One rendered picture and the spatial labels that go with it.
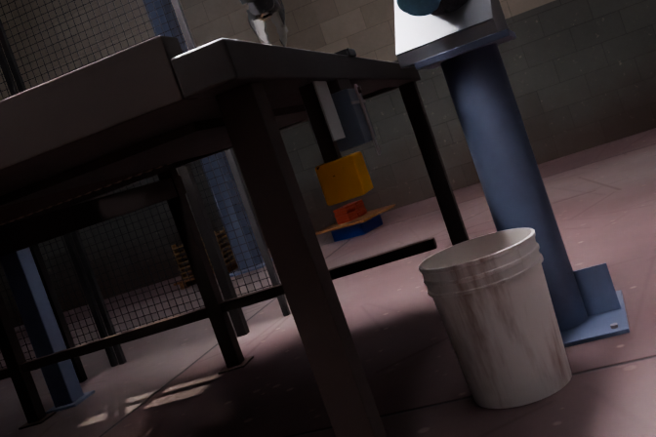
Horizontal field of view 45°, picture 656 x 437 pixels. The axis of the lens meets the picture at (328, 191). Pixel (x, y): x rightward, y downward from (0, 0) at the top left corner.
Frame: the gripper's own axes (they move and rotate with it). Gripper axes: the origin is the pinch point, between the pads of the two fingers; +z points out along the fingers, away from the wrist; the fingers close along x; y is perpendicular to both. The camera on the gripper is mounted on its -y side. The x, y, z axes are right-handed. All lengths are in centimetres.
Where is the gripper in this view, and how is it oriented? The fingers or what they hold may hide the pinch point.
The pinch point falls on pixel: (275, 44)
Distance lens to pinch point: 213.0
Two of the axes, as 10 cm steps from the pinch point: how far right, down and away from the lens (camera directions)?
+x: -9.1, 3.0, 2.7
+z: 3.3, 9.4, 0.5
